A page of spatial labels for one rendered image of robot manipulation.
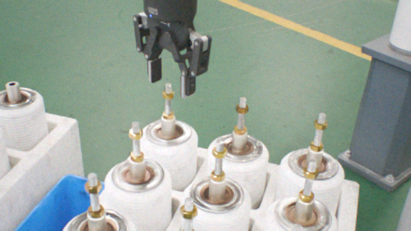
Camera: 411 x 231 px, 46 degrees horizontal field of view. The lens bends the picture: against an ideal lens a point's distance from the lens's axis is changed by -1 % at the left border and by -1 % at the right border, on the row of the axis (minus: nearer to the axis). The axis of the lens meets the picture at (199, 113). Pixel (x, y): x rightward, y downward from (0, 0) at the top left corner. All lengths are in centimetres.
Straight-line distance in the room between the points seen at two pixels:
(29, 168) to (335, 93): 95
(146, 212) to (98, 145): 54
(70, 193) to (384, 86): 66
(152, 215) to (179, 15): 28
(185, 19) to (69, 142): 41
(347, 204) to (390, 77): 35
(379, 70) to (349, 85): 50
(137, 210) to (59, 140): 30
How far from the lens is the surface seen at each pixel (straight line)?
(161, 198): 70
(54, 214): 94
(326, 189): 74
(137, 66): 159
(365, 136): 115
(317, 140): 73
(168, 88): 76
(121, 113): 134
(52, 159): 94
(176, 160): 78
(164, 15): 67
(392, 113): 110
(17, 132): 92
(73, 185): 95
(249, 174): 75
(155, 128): 81
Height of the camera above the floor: 70
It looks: 31 degrees down
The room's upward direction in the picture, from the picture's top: 2 degrees clockwise
